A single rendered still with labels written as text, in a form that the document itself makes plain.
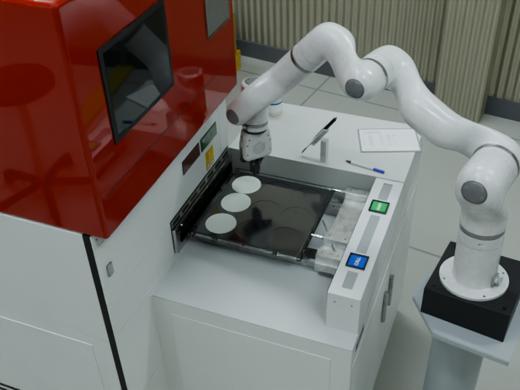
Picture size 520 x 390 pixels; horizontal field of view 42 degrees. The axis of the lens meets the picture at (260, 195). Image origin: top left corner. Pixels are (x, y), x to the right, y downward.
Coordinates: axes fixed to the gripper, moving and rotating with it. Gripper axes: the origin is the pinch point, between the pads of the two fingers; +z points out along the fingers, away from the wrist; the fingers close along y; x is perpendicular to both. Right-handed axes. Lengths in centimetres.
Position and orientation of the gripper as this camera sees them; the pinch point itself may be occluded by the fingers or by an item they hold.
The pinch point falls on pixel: (254, 167)
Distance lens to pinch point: 226.1
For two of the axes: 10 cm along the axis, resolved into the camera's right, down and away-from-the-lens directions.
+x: -4.9, -5.2, 7.0
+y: 8.7, -2.9, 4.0
